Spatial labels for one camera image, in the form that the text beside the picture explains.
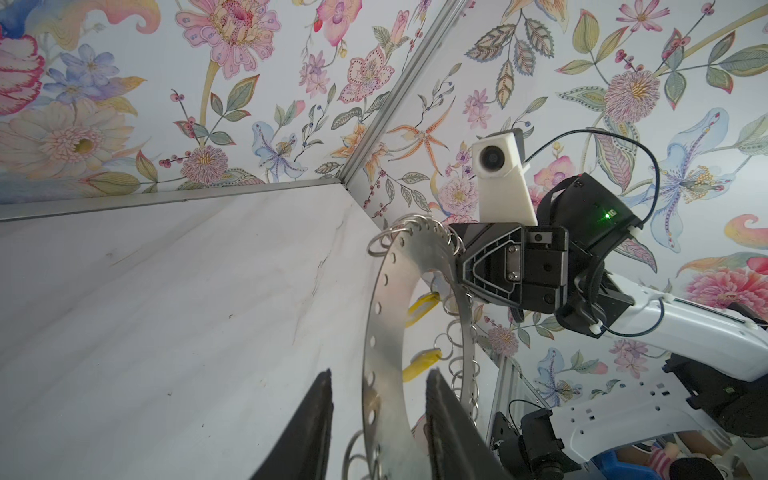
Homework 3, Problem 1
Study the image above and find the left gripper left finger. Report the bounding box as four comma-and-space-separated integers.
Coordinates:
250, 370, 334, 480

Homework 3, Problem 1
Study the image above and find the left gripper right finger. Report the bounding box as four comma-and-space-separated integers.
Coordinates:
425, 369, 511, 480

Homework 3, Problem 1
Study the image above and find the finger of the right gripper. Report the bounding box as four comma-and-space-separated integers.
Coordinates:
450, 223, 527, 309

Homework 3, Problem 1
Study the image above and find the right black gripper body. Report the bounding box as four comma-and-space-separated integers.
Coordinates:
513, 226, 596, 315

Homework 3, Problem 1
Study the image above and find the round steel key organizer disc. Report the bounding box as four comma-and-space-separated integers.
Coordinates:
341, 214, 479, 479

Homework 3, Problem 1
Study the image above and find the yellow key tag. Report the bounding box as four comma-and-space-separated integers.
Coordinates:
405, 291, 441, 328
402, 348, 443, 383

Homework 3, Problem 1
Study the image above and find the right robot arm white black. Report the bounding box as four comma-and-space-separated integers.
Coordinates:
457, 170, 767, 479

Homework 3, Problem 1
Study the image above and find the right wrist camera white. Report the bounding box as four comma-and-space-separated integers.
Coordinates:
471, 128, 538, 226

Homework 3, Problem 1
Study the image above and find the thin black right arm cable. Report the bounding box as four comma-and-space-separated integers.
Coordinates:
524, 128, 667, 339

